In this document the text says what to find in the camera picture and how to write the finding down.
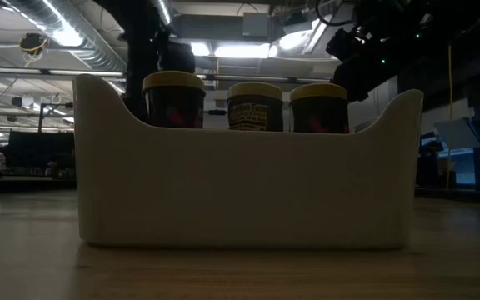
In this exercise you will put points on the yellow-lid brown spice jar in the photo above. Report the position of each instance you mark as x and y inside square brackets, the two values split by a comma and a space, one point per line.
[255, 112]
[173, 104]
[319, 112]

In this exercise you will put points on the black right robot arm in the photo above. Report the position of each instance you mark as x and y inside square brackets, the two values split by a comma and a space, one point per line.
[394, 25]

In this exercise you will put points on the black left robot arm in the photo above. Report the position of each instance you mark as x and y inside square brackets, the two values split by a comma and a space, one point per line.
[140, 62]

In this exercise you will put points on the bright ceiling light panel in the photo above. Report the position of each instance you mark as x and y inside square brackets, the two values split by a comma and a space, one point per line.
[200, 49]
[240, 51]

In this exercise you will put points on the small black clamp bar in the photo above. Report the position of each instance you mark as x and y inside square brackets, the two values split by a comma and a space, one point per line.
[217, 112]

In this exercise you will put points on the long horizontal silver pipe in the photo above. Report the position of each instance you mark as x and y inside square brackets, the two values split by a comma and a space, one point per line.
[244, 78]

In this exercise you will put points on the grey ceiling junction box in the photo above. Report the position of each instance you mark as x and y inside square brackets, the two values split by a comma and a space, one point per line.
[256, 25]

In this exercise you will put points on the white tilted panel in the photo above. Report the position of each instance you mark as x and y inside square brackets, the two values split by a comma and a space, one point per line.
[456, 133]

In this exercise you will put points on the black office chair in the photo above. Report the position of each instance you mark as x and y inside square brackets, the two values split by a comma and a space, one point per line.
[429, 166]

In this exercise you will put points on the dark monitor on bench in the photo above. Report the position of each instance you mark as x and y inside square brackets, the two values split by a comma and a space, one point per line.
[40, 152]

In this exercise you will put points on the narrow round silver duct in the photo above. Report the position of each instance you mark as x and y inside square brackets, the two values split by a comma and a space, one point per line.
[163, 10]

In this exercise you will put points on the rectangular silver air duct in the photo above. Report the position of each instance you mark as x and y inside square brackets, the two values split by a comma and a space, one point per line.
[302, 39]

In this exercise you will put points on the glass window dark frame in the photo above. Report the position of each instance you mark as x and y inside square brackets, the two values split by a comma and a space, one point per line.
[465, 166]

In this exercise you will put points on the round silver air duct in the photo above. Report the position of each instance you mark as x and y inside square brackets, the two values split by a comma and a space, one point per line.
[36, 8]

